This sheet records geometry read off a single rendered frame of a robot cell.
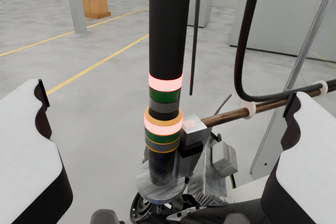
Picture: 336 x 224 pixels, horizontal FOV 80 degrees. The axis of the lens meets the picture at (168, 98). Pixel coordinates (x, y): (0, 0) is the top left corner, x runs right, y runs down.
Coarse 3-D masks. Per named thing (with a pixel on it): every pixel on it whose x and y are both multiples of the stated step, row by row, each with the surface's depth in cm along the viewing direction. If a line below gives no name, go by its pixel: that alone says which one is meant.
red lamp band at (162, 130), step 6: (144, 120) 23; (180, 120) 22; (150, 126) 22; (156, 126) 21; (162, 126) 21; (168, 126) 21; (174, 126) 22; (180, 126) 23; (156, 132) 22; (162, 132) 21; (168, 132) 22
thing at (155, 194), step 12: (192, 132) 24; (204, 132) 25; (180, 144) 26; (192, 144) 26; (180, 156) 26; (144, 168) 30; (180, 168) 27; (144, 180) 28; (180, 180) 28; (144, 192) 27; (156, 192) 27; (168, 192) 27; (180, 192) 28
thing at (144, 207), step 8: (136, 200) 53; (176, 200) 49; (184, 200) 55; (192, 200) 53; (136, 208) 50; (144, 208) 47; (152, 208) 45; (168, 208) 46; (176, 208) 48; (184, 208) 51; (136, 216) 49; (144, 216) 45; (152, 216) 45; (160, 216) 45
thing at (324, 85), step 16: (256, 0) 20; (240, 32) 22; (240, 48) 22; (240, 64) 23; (240, 80) 25; (320, 80) 35; (240, 96) 27; (256, 96) 29; (272, 96) 30; (288, 96) 32; (320, 96) 35
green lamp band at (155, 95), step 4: (180, 88) 20; (152, 92) 20; (156, 92) 20; (160, 92) 19; (164, 92) 19; (168, 92) 19; (172, 92) 20; (176, 92) 20; (180, 92) 21; (152, 96) 20; (156, 96) 20; (160, 96) 20; (164, 96) 20; (168, 96) 20; (172, 96) 20; (176, 96) 20; (156, 100) 20; (160, 100) 20; (164, 100) 20; (168, 100) 20; (172, 100) 20
